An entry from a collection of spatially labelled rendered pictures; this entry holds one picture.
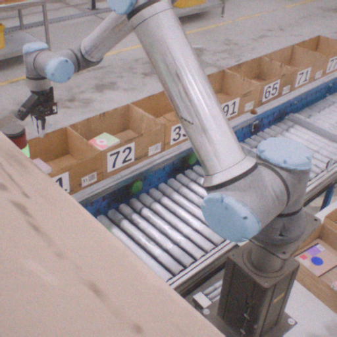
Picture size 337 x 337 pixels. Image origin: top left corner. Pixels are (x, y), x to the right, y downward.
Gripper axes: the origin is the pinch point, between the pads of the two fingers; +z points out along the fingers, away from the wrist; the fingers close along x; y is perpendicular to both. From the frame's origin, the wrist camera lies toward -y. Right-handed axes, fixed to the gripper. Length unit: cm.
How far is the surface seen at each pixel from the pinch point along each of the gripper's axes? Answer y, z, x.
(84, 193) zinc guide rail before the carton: 14.2, 31.7, -8.6
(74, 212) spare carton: -68, -72, -124
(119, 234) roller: 18, 46, -27
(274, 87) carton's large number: 159, 16, -15
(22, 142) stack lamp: -40, -39, -64
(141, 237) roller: 24, 46, -36
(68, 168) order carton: 8.8, 17.6, -5.1
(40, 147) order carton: 13.1, 21.4, 23.7
